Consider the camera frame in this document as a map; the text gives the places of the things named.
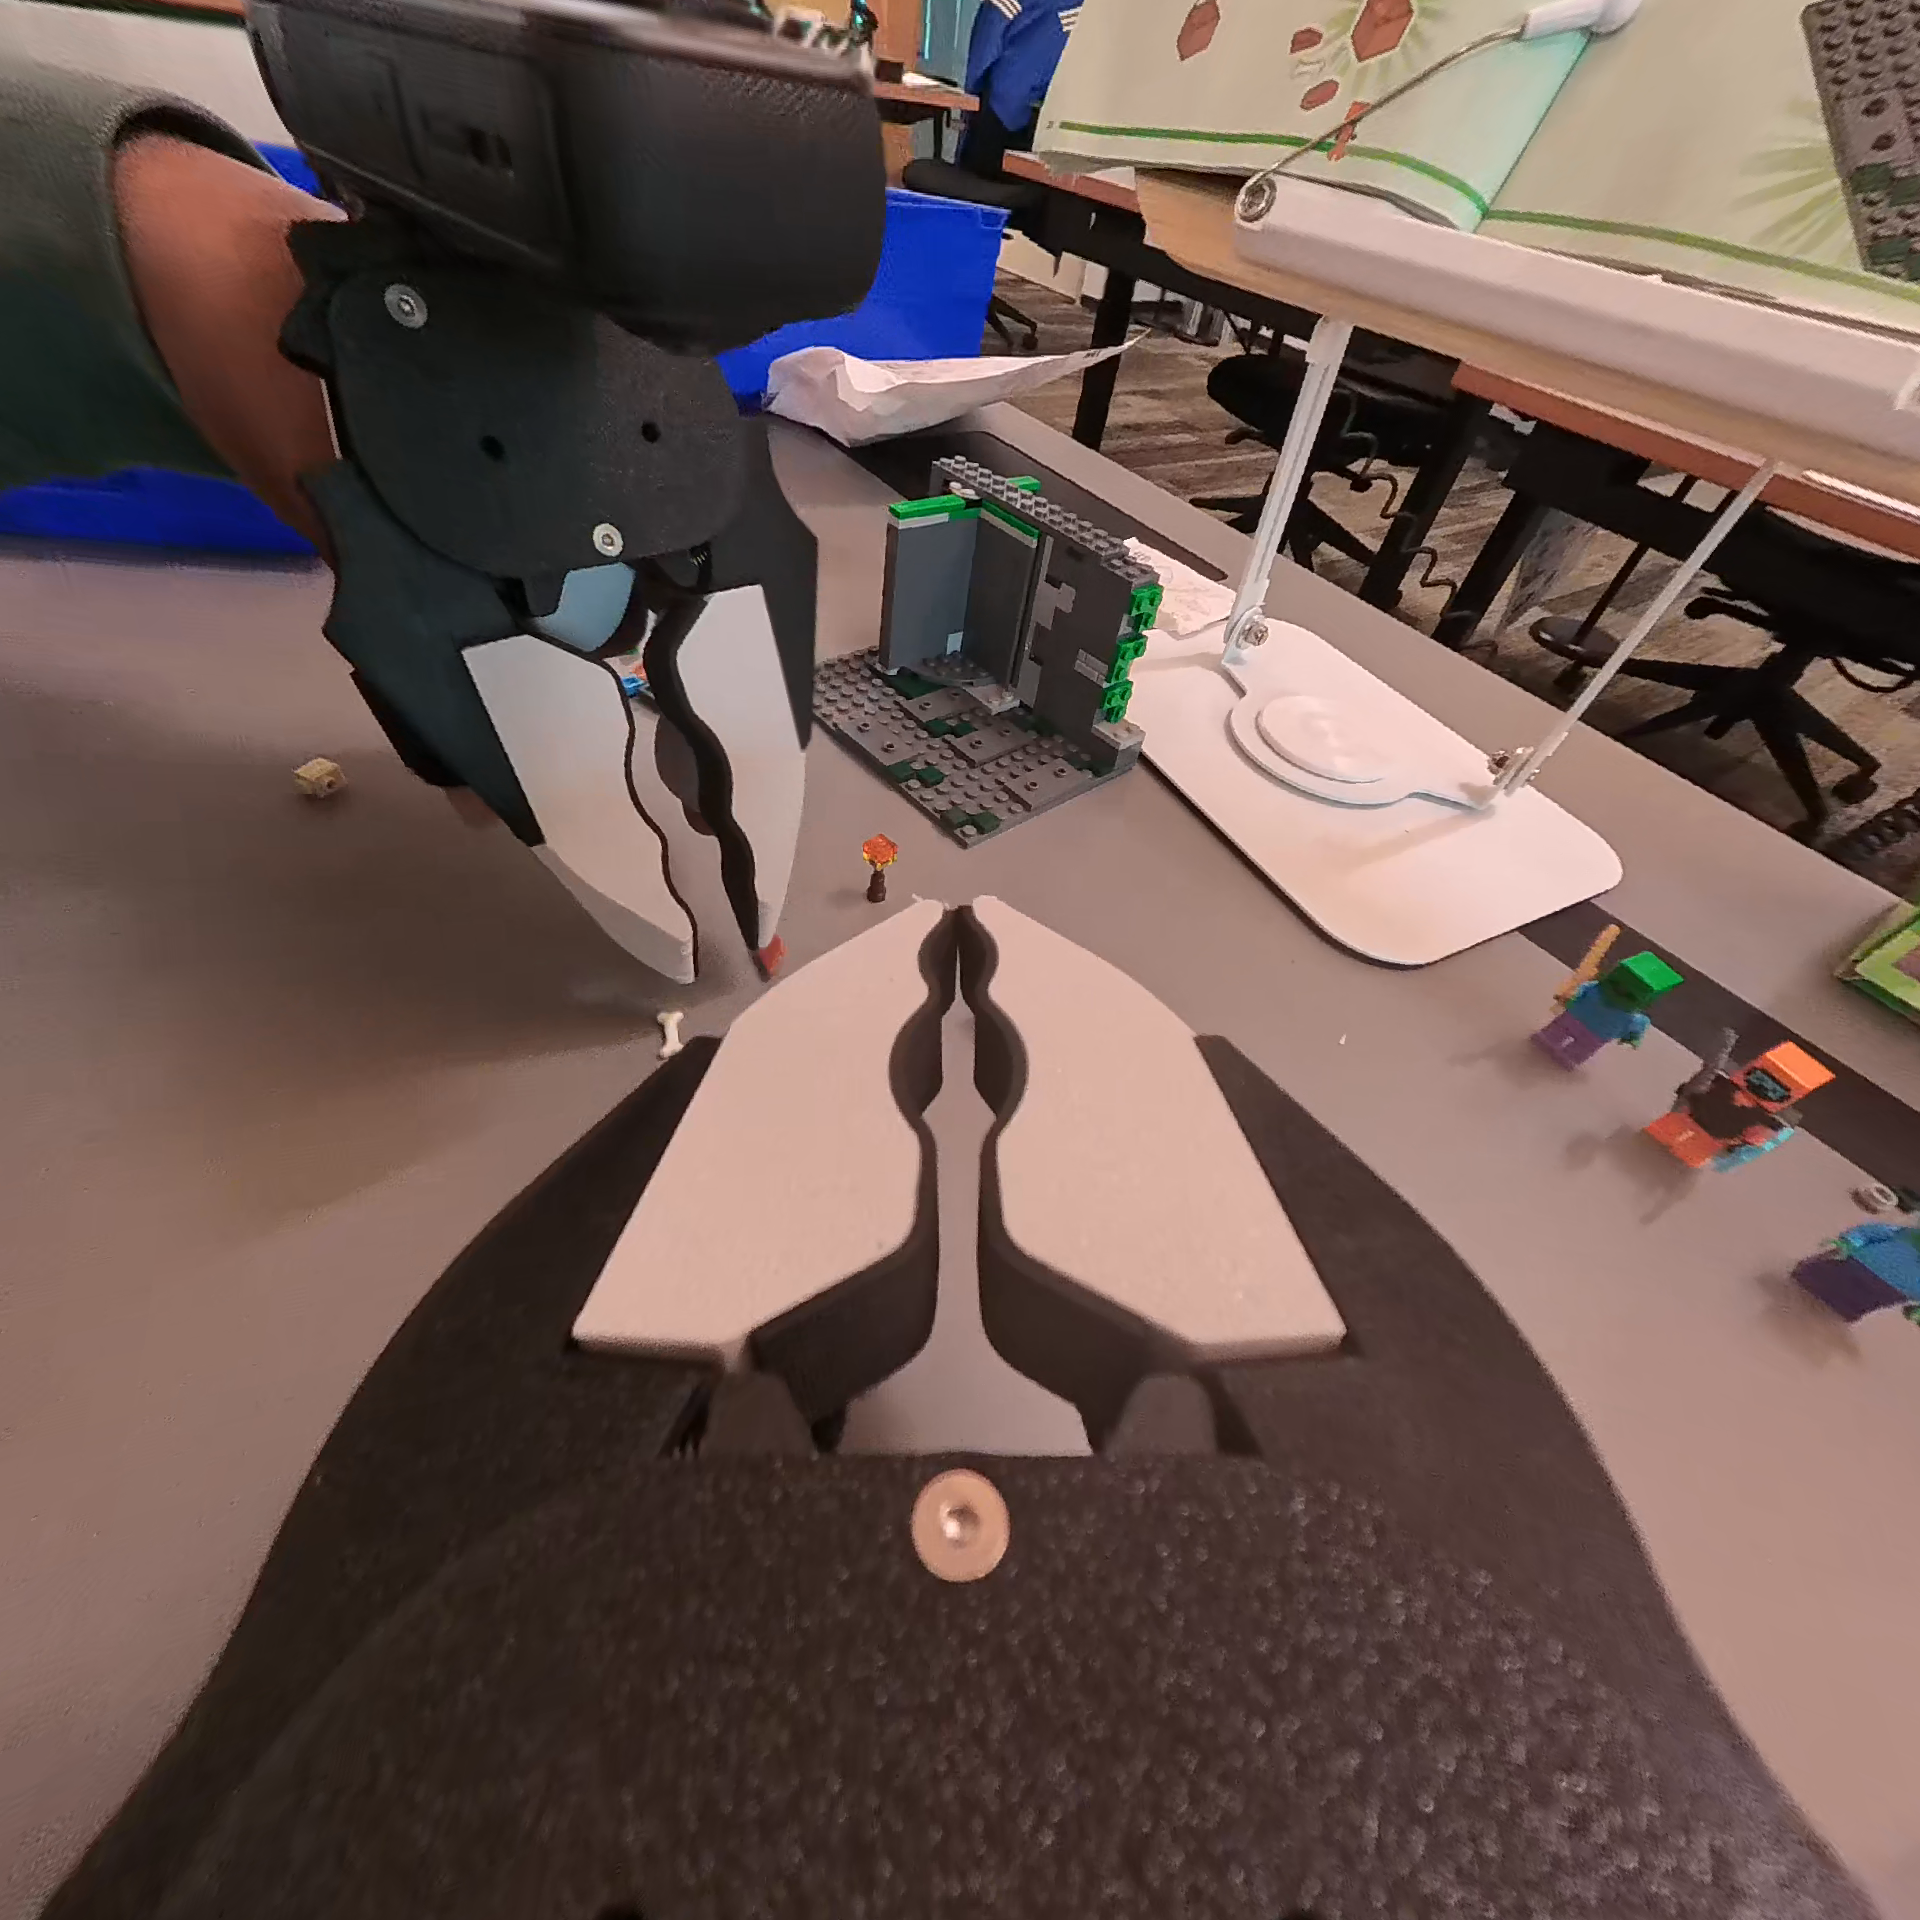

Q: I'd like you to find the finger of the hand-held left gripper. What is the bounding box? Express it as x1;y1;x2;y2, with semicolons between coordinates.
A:
464;627;702;986
650;583;808;968

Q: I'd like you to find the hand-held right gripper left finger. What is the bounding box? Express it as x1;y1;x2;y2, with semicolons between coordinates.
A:
574;894;955;1456

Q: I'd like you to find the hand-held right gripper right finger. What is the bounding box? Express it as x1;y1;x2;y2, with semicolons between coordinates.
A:
960;894;1347;1456

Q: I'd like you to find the person's left forearm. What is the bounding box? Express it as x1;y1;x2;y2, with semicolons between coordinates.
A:
0;60;285;488

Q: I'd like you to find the grey desk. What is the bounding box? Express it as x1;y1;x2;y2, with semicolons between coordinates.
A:
0;397;1920;1920

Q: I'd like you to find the person's left hand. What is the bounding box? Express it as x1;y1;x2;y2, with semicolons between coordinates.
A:
112;143;352;554

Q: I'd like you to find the grey toy brick building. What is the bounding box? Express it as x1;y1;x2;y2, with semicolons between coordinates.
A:
808;457;1162;853

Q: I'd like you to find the white crumpled paper bag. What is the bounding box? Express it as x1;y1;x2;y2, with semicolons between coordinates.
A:
767;338;1148;448

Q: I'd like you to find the blue plastic bin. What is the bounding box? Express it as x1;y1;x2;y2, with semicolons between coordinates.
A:
720;186;1011;400
0;138;330;560

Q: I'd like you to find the white book stand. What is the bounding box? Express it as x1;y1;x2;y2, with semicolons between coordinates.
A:
1135;166;1920;968

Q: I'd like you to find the zombie figure holding tan sword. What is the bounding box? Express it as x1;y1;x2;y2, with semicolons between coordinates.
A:
1535;926;1687;1071

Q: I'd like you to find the orange toy figure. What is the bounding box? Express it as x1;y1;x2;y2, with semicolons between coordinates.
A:
1644;1027;1841;1176

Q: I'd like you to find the black office chair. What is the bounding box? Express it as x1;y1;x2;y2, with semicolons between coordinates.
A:
1205;351;1442;526
1530;591;1895;831

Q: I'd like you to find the blue jacket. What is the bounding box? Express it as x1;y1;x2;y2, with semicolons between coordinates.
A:
960;0;1085;121

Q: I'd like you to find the zombie toy figure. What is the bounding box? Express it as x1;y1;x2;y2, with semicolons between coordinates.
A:
1791;1187;1920;1326

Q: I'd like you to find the toy brick set box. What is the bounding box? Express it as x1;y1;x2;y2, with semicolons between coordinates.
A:
1834;901;1920;1030

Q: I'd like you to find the pale green instruction booklet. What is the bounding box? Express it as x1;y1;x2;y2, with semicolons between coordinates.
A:
1032;0;1920;287

